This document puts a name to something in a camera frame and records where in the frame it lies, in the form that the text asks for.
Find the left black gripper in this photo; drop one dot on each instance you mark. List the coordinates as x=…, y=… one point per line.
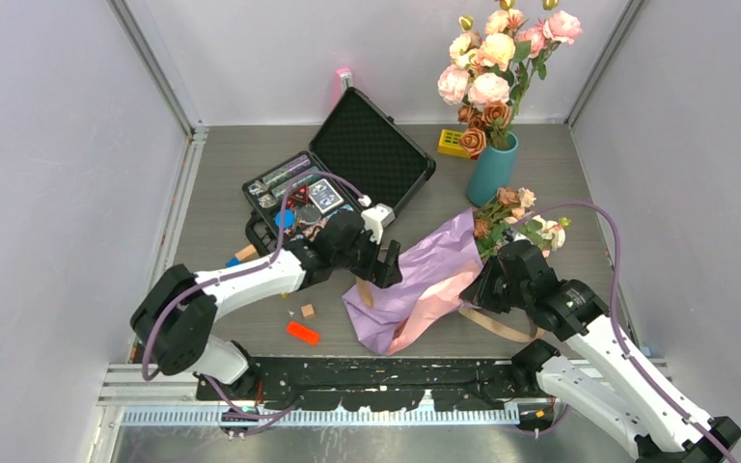
x=381, y=274

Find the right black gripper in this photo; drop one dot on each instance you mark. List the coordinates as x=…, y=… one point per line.
x=478, y=292

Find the purple flower bouquet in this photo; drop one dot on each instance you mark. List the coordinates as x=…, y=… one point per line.
x=463, y=243

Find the tan ribbon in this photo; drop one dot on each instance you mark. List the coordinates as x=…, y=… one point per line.
x=389, y=320

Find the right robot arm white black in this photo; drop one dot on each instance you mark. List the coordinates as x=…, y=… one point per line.
x=634, y=403

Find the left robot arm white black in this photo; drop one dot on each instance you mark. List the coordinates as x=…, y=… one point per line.
x=175, y=320

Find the teal vase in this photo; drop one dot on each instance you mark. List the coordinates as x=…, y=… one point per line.
x=493, y=170

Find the pink rose bouquet in vase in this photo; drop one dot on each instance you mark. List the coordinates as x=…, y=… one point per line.
x=490, y=72

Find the small wooden cube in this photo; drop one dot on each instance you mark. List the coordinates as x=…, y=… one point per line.
x=308, y=311

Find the orange rectangular block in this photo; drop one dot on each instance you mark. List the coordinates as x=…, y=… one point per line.
x=303, y=333

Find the playing card deck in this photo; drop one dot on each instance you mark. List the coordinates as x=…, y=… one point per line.
x=324, y=196

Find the blue round chip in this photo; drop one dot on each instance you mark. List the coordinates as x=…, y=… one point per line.
x=285, y=220

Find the black open poker case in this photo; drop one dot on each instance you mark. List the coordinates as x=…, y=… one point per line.
x=358, y=150

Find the wooden arch block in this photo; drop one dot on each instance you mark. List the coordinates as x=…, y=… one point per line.
x=247, y=253

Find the yellow perforated block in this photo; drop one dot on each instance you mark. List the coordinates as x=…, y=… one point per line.
x=448, y=144

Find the pink white bottle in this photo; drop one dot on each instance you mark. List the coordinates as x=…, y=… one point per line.
x=344, y=80

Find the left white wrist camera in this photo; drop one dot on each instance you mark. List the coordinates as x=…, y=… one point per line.
x=376, y=219

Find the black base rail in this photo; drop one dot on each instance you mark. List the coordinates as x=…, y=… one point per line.
x=380, y=384

